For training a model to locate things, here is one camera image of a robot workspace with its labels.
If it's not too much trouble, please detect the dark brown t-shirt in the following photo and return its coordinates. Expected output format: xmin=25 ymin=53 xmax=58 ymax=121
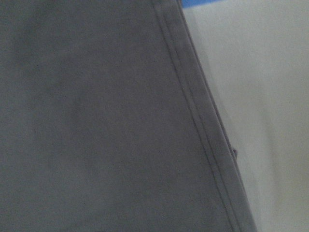
xmin=0 ymin=0 xmax=256 ymax=232

